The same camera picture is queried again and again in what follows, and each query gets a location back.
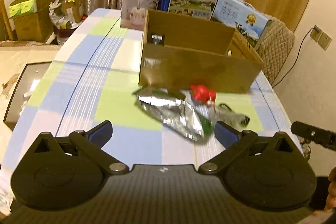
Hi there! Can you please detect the wall power socket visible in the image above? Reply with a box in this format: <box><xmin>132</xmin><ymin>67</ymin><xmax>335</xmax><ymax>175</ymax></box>
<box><xmin>310</xmin><ymin>25</ymin><xmax>332</xmax><ymax>51</ymax></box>

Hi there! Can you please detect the black wall cable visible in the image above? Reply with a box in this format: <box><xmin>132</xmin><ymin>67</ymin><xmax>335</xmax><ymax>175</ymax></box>
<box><xmin>272</xmin><ymin>27</ymin><xmax>316</xmax><ymax>88</ymax></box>

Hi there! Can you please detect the silver foil tea pouch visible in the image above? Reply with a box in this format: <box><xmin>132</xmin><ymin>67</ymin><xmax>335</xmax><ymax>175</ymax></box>
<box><xmin>133</xmin><ymin>86</ymin><xmax>214</xmax><ymax>141</ymax></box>

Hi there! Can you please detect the black shaver box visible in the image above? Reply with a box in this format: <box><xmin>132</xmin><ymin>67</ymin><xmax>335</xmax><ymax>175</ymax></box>
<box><xmin>147</xmin><ymin>33</ymin><xmax>165</xmax><ymax>46</ymax></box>

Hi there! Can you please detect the checkered bed sheet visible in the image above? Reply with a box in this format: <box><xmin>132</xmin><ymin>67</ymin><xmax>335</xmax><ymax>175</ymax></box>
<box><xmin>0</xmin><ymin>8</ymin><xmax>305</xmax><ymax>204</ymax></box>

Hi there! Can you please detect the red cat figurine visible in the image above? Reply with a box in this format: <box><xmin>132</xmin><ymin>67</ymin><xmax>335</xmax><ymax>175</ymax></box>
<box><xmin>190</xmin><ymin>85</ymin><xmax>217</xmax><ymax>105</ymax></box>

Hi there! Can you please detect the quilted beige chair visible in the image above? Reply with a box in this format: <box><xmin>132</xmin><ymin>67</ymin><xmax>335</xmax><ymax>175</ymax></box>
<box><xmin>256</xmin><ymin>14</ymin><xmax>295</xmax><ymax>84</ymax></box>

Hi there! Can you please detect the cardboard box with tissue packs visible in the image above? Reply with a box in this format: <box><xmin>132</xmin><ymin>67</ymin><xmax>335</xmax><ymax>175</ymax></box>
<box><xmin>9</xmin><ymin>0</ymin><xmax>55</xmax><ymax>43</ymax></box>

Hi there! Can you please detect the white humidifier box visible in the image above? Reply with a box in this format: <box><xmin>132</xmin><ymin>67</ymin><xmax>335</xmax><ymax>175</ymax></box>
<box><xmin>121</xmin><ymin>0</ymin><xmax>158</xmax><ymax>31</ymax></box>

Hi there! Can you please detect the person's right hand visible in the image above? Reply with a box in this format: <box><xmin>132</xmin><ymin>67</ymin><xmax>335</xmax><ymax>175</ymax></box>
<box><xmin>325</xmin><ymin>167</ymin><xmax>336</xmax><ymax>211</ymax></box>

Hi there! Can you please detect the clear bag with white pads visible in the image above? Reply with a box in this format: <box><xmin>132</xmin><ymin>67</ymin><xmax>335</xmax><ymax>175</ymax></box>
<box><xmin>198</xmin><ymin>103</ymin><xmax>250</xmax><ymax>129</ymax></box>

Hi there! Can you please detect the brown cardboard box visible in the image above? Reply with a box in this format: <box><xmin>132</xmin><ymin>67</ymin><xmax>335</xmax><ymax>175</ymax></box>
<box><xmin>138</xmin><ymin>10</ymin><xmax>264</xmax><ymax>93</ymax></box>

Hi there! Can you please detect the plastic bag with boxes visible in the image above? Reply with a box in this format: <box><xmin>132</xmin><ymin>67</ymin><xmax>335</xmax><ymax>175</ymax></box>
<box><xmin>49</xmin><ymin>0</ymin><xmax>84</xmax><ymax>46</ymax></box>

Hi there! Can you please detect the light blue milk carton box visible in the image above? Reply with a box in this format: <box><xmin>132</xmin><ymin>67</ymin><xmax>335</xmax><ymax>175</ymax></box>
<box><xmin>211</xmin><ymin>0</ymin><xmax>272</xmax><ymax>50</ymax></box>

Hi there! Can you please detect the dark framed floor panel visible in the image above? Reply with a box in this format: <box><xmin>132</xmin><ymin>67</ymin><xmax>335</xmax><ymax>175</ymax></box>
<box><xmin>3</xmin><ymin>61</ymin><xmax>51</xmax><ymax>131</ymax></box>

